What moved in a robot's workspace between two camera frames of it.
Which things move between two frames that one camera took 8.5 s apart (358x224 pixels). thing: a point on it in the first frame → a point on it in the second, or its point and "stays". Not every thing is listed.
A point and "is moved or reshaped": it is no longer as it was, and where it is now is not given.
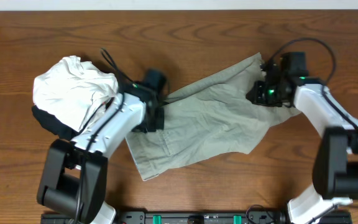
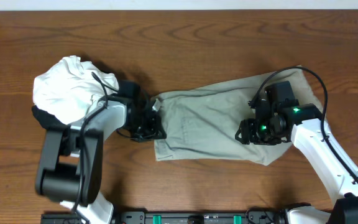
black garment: (53, 124) stays
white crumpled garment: (73, 91) stays
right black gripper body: (268, 94) → (262, 132)
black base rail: (182, 218) stays
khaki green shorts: (214, 115) is moved or reshaped
